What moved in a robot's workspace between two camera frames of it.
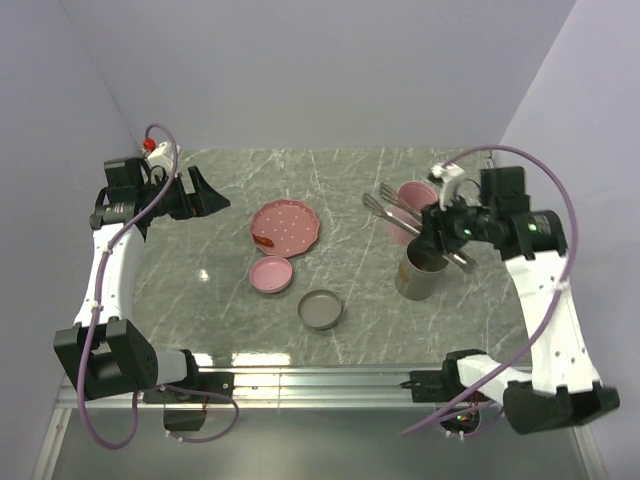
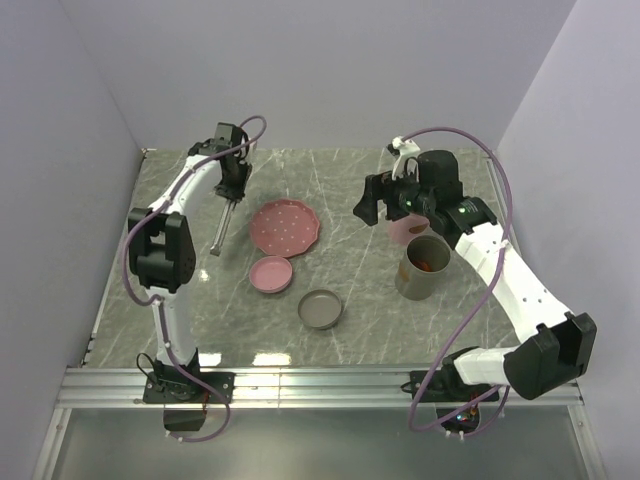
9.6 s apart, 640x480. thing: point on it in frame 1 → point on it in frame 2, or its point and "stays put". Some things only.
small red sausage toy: x=263 y=240 → x=424 y=265
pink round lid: x=270 y=274 stays put
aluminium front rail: x=293 y=387 stays put
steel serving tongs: x=457 y=259 → x=223 y=225
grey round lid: x=319 y=308 stays put
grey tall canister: x=420 y=271 stays put
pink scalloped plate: x=291 y=224 stays put
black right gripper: x=435 y=223 → x=378 y=187
